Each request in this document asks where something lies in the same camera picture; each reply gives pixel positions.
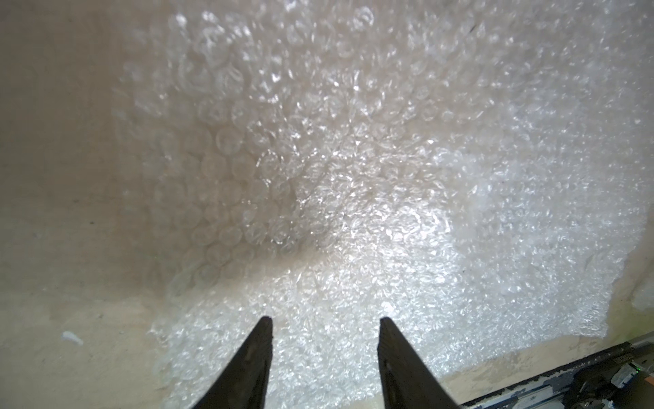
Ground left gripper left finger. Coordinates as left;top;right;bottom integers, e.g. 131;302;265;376
193;316;274;409

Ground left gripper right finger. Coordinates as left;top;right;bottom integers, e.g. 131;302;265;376
377;317;459;409

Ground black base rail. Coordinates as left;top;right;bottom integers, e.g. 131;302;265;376
460;332;653;409

